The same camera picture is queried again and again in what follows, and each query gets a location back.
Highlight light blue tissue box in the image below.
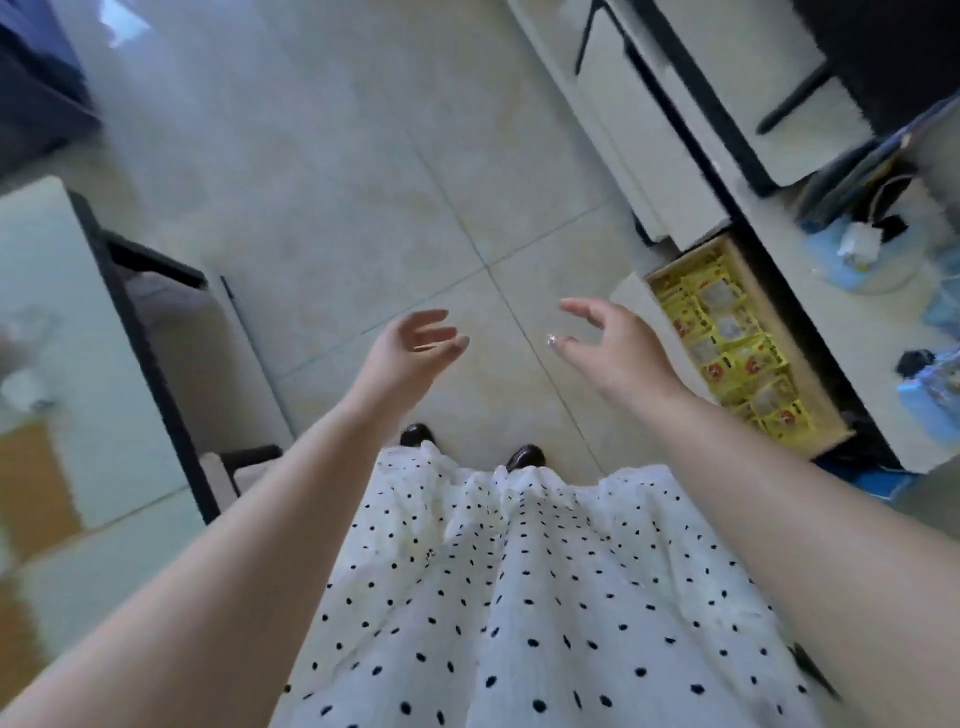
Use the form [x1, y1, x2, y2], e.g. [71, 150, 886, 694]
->
[813, 217, 925, 296]

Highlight yellow packets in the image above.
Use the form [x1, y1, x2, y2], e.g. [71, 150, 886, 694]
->
[648, 247, 816, 441]

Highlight blue and white folders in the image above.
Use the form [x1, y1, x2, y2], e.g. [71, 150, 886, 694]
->
[794, 97, 960, 227]

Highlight person's right forearm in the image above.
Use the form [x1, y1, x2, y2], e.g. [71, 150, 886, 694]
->
[637, 386, 960, 728]

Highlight white square charger adapter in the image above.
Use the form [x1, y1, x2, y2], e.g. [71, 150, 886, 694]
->
[2, 371, 58, 413]

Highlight white polka dot dress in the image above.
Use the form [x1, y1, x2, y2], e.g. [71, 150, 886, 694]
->
[268, 442, 826, 728]

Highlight light wooden drawer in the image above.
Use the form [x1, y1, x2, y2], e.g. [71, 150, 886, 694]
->
[611, 233, 857, 460]

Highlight grey cable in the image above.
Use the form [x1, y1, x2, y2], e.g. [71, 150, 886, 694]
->
[862, 173, 925, 227]

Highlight pale green glass table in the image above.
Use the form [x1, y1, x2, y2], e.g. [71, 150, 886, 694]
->
[0, 176, 223, 678]

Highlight white cabinet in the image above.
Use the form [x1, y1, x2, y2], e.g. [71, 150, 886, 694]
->
[509, 0, 960, 478]

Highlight blue cardboard box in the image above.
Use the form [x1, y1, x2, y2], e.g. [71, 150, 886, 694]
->
[922, 247, 960, 332]

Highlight person's left forearm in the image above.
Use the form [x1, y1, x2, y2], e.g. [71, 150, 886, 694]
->
[0, 389, 410, 728]

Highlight white and black furniture unit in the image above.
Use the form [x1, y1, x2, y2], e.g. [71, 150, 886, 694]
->
[97, 232, 295, 520]

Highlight dark grey sofa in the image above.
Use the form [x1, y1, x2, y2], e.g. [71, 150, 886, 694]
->
[0, 0, 103, 178]

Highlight person's left hand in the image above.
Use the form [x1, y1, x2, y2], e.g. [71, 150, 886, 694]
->
[350, 308, 472, 411]

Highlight white tissue pack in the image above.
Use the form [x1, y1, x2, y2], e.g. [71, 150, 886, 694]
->
[836, 221, 883, 272]

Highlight blue printed box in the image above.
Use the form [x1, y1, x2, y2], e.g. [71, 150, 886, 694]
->
[896, 348, 960, 433]

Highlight person's right hand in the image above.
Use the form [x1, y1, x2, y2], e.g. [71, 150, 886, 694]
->
[545, 297, 688, 411]

